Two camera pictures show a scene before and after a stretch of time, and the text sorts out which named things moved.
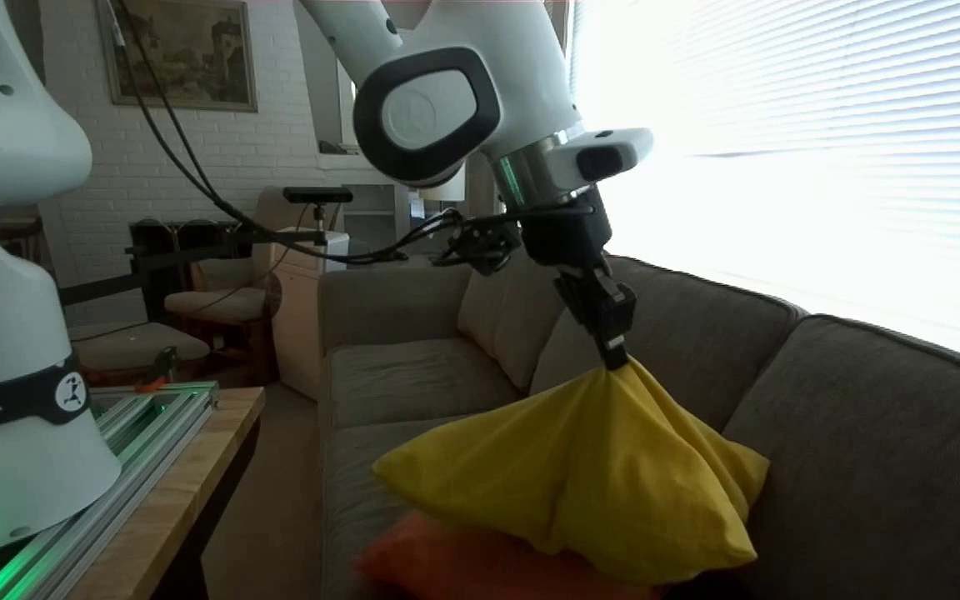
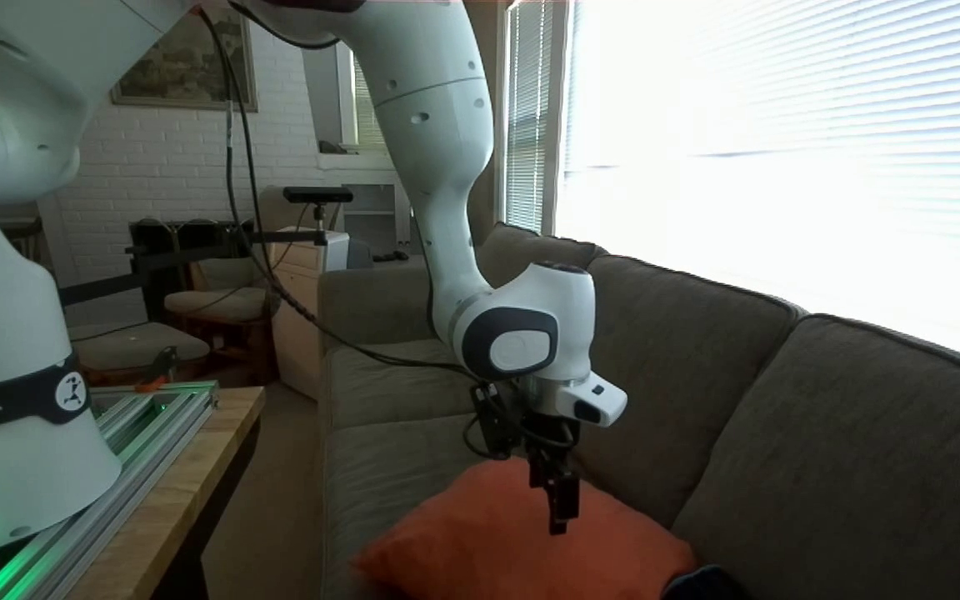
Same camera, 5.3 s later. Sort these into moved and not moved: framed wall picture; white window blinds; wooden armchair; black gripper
Moved: black gripper
Not moved: framed wall picture; wooden armchair; white window blinds
